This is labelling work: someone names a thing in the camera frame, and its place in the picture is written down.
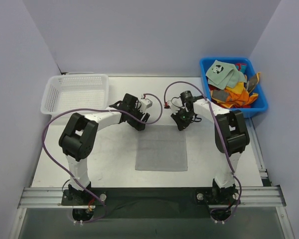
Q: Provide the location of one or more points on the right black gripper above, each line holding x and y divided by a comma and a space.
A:
180, 119

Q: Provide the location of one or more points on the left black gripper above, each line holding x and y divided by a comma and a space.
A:
138, 119

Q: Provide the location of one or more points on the grey panda towel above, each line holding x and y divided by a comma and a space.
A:
161, 148

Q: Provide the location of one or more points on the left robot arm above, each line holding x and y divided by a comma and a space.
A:
78, 137

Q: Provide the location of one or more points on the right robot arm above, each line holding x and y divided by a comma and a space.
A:
231, 137

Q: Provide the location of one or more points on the orange towel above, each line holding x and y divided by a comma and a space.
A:
237, 97

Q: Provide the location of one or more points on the green panda towel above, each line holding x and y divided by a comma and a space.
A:
222, 75

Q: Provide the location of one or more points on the white perforated plastic basket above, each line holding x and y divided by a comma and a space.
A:
75, 91

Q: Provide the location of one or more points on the grey orange-edged towel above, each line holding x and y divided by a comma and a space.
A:
253, 82

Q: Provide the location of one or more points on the red blue towel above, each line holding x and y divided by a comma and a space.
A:
241, 67

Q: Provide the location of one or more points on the black base mat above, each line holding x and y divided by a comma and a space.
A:
151, 203

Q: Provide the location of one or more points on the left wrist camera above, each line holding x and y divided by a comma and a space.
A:
145, 103

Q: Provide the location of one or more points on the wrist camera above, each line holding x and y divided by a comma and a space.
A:
145, 103
186, 96

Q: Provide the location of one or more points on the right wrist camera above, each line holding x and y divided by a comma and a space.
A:
186, 96

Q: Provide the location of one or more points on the aluminium front rail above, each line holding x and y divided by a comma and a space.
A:
261, 214

